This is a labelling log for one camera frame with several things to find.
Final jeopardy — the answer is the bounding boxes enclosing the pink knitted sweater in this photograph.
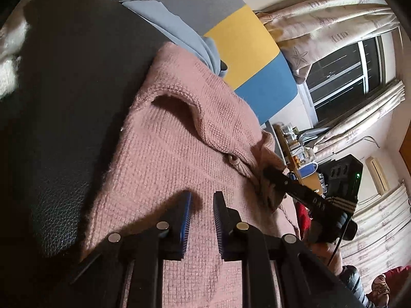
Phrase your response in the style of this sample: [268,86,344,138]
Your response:
[81,42,300,307]

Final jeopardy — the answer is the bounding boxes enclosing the person's right hand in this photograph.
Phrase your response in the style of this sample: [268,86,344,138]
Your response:
[310,243,343,276]

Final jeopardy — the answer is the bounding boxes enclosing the red garment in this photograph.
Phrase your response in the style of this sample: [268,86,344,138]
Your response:
[295,202,311,240]

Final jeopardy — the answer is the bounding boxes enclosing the cluttered wooden shelf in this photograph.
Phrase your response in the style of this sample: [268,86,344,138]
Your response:
[272,124,323,195]

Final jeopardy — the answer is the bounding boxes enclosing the person in red jacket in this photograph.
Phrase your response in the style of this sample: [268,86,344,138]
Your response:
[338,263,411,308]

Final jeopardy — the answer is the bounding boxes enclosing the beige patterned curtain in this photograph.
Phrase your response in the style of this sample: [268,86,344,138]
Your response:
[257,0,400,84]

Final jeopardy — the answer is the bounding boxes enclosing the light blue grey garment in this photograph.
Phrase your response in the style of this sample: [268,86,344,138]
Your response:
[114,0,228,78]

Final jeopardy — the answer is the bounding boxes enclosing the white printed pillow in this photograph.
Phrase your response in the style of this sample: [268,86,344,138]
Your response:
[1,17,29,98]

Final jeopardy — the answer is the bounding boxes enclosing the white wall air conditioner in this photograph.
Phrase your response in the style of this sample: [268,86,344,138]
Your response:
[366,157,391,195]

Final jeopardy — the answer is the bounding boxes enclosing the dark window with white frame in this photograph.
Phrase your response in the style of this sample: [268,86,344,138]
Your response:
[304,36,385,125]

